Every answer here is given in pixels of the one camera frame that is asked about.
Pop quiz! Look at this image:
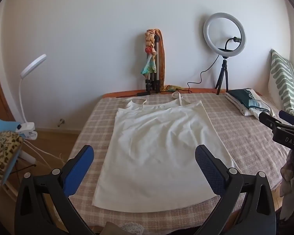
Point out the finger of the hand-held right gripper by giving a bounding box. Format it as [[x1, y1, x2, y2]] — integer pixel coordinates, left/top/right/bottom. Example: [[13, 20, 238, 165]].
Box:
[[279, 110, 294, 130], [258, 113, 285, 131]]

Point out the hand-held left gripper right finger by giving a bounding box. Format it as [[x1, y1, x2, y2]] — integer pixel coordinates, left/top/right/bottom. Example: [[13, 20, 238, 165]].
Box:
[[195, 144, 277, 235]]

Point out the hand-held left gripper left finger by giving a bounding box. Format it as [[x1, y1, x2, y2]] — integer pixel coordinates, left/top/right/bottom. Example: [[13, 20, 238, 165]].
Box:
[[14, 145, 95, 235]]

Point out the white camisole top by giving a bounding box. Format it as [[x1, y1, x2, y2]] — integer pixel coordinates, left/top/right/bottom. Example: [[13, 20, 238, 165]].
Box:
[[92, 92, 242, 212]]

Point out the stack of folded clothes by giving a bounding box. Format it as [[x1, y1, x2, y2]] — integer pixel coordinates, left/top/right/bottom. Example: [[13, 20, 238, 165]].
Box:
[[225, 88, 276, 117]]

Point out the beige plaid blanket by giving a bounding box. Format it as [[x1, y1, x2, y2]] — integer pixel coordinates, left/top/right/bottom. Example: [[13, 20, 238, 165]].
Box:
[[64, 92, 294, 228]]

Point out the person's grey patterned clothing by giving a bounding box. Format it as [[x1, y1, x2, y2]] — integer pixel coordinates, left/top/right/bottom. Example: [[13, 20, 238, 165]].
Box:
[[279, 149, 294, 226]]

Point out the green striped pillow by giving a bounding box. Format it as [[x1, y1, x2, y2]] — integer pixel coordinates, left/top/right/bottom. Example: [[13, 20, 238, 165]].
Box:
[[268, 49, 294, 117]]

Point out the small black tripod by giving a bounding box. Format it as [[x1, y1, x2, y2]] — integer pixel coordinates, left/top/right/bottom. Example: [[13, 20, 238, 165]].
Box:
[[215, 56, 229, 95]]

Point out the leopard print cloth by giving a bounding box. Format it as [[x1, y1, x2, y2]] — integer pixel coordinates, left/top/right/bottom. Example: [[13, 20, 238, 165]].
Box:
[[0, 131, 24, 210]]

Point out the grey lace cloth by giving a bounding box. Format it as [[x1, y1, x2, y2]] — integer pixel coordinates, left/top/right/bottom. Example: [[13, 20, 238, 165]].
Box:
[[104, 221, 145, 235]]

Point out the colourful patterned cloth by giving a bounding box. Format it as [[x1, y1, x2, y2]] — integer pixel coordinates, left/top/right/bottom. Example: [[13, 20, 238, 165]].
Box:
[[162, 85, 189, 93]]

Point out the white clip lamp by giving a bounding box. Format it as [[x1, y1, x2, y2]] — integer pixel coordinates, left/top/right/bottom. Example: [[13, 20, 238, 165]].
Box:
[[16, 54, 47, 140]]

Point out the orange scarf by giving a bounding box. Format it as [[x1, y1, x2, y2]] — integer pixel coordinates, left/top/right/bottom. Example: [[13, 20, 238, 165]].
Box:
[[152, 28, 166, 91]]

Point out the silver folded tripod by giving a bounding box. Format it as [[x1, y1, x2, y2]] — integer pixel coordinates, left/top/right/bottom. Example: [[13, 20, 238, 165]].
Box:
[[137, 35, 162, 96]]

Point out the white lamp cable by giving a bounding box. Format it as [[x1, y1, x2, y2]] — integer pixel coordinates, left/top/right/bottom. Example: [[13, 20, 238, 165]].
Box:
[[20, 138, 64, 164]]

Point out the black power cable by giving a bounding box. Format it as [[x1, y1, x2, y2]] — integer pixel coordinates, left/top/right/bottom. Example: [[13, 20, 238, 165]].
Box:
[[187, 54, 222, 94]]

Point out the wooden bed frame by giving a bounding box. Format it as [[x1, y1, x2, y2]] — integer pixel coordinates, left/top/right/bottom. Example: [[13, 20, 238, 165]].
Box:
[[103, 88, 262, 99]]

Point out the white ring light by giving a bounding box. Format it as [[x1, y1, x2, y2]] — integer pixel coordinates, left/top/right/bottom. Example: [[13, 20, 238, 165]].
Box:
[[203, 13, 246, 55]]

